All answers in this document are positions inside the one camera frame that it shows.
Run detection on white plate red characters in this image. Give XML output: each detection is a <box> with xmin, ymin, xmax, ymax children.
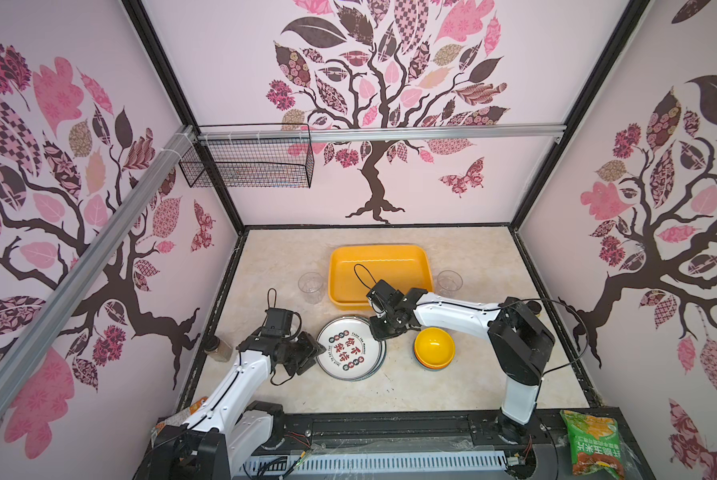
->
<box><xmin>316</xmin><ymin>315</ymin><xmax>387</xmax><ymax>382</ymax></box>

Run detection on clear plastic cup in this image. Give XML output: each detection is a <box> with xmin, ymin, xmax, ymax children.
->
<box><xmin>298</xmin><ymin>272</ymin><xmax>326</xmax><ymax>305</ymax></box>
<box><xmin>436</xmin><ymin>270</ymin><xmax>464</xmax><ymax>298</ymax></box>

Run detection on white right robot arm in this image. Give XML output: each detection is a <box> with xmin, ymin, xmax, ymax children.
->
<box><xmin>367</xmin><ymin>280</ymin><xmax>556</xmax><ymax>445</ymax></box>

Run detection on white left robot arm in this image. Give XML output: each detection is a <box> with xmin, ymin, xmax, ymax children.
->
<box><xmin>134</xmin><ymin>307</ymin><xmax>324</xmax><ymax>479</ymax></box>

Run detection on yellow plastic bin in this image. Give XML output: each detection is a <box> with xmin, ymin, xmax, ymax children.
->
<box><xmin>328</xmin><ymin>244</ymin><xmax>434</xmax><ymax>310</ymax></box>

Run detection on yellow upturned bowl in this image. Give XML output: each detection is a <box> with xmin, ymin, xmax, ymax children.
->
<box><xmin>413</xmin><ymin>327</ymin><xmax>457</xmax><ymax>370</ymax></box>

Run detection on white vented strip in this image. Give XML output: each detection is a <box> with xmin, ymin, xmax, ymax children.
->
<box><xmin>236</xmin><ymin>451</ymin><xmax>509</xmax><ymax>478</ymax></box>

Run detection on yellow bottle right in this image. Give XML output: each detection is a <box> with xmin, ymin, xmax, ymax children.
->
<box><xmin>526</xmin><ymin>300</ymin><xmax>543</xmax><ymax>316</ymax></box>

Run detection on green snack bag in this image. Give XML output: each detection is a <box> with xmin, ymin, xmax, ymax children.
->
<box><xmin>561</xmin><ymin>410</ymin><xmax>626</xmax><ymax>479</ymax></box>

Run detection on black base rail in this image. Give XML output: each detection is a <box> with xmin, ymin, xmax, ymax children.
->
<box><xmin>261</xmin><ymin>409</ymin><xmax>576</xmax><ymax>451</ymax></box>

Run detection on black wire basket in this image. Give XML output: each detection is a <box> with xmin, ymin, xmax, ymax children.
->
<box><xmin>178</xmin><ymin>123</ymin><xmax>316</xmax><ymax>189</ymax></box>

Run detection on aluminium rail back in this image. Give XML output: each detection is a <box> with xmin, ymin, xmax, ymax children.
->
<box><xmin>198</xmin><ymin>124</ymin><xmax>567</xmax><ymax>143</ymax></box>

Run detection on aluminium rail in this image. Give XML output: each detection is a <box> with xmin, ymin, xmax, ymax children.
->
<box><xmin>0</xmin><ymin>125</ymin><xmax>196</xmax><ymax>420</ymax></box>
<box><xmin>198</xmin><ymin>124</ymin><xmax>567</xmax><ymax>143</ymax></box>

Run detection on aluminium rail left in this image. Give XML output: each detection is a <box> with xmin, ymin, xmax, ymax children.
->
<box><xmin>0</xmin><ymin>125</ymin><xmax>196</xmax><ymax>420</ymax></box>

